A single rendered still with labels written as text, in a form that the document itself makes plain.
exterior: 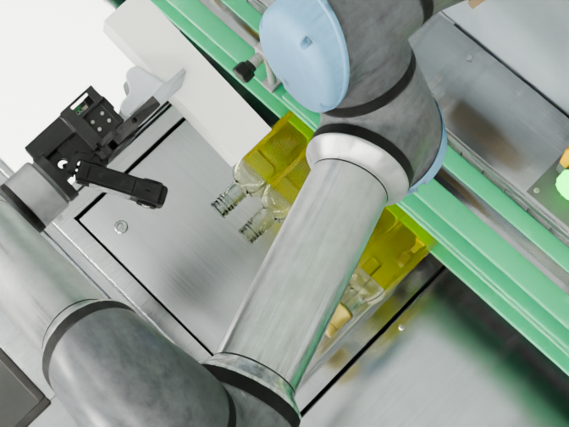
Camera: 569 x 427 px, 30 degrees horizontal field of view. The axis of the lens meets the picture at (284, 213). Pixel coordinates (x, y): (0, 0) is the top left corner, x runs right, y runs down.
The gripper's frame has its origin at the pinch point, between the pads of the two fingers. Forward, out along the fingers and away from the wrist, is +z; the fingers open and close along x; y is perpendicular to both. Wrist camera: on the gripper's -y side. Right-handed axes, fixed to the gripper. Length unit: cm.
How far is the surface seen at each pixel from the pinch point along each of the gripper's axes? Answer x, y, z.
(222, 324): 27.5, -28.9, -15.2
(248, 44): 19.9, -1.0, 15.9
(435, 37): 1.3, -18.5, 30.5
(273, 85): 16.3, -7.9, 13.4
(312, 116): 12.5, -15.0, 13.4
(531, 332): 7, -58, 14
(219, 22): 21.9, 4.4, 15.5
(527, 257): -6.7, -46.3, 16.3
